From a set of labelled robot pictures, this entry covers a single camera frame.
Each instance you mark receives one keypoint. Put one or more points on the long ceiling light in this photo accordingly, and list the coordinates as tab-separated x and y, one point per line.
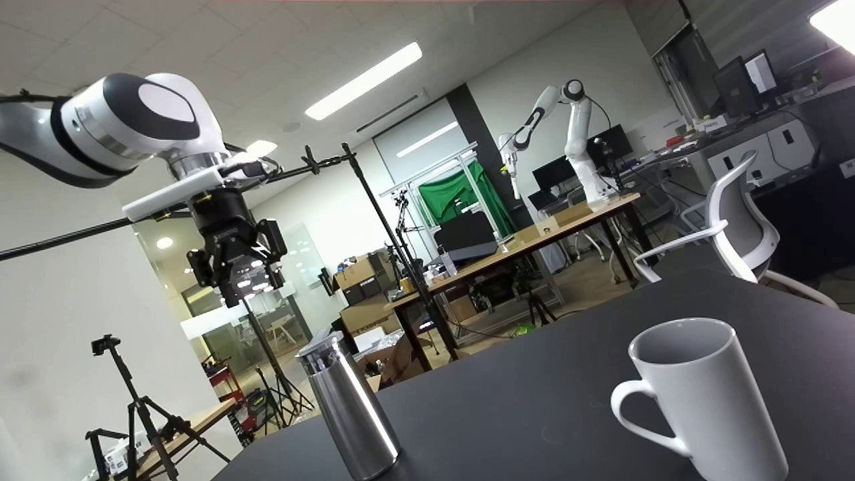
365	81

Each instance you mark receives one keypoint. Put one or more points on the lit computer monitor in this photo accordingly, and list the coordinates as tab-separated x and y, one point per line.
763	74

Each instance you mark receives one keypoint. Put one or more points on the green screen cloth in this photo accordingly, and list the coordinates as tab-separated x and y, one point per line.
463	198

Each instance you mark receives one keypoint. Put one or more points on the black camera tripod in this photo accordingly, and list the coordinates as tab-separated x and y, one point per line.
136	415

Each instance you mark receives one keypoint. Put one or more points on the black boom pole stand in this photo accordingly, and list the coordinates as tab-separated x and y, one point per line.
391	237

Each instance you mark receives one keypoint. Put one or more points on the stainless steel flask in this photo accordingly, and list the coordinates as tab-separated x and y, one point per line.
350	409

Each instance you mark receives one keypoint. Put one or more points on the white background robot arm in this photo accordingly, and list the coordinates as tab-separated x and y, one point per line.
581	142

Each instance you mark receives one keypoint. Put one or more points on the small ceiling light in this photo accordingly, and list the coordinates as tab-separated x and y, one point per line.
259	149

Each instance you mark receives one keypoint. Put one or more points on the bright square ceiling light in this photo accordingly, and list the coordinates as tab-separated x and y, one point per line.
840	23

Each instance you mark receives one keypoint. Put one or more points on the thin black light stand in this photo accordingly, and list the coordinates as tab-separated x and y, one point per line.
270	364

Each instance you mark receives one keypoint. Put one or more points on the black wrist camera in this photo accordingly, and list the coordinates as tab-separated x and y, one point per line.
274	238

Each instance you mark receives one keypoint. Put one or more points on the light wooden side table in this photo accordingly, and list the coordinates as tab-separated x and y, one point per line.
200	420

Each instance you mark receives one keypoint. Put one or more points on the white office chair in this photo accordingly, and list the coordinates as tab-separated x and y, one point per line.
744	228

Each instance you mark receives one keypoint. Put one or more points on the white cabinet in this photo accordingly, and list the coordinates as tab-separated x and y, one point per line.
764	151

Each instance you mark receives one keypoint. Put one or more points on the black monitor on table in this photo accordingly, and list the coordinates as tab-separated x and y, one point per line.
553	182

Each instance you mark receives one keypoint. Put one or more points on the cardboard box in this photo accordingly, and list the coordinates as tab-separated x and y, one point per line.
365	278

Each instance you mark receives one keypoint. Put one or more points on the white ceramic mug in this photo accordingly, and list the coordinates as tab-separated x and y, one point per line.
712	409

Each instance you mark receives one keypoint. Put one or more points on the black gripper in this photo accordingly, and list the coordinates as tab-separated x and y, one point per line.
232	234

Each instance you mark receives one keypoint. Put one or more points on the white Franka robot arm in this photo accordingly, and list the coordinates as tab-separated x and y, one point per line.
116	123

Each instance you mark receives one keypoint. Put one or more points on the long wooden table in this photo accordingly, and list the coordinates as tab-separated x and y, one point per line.
525	242

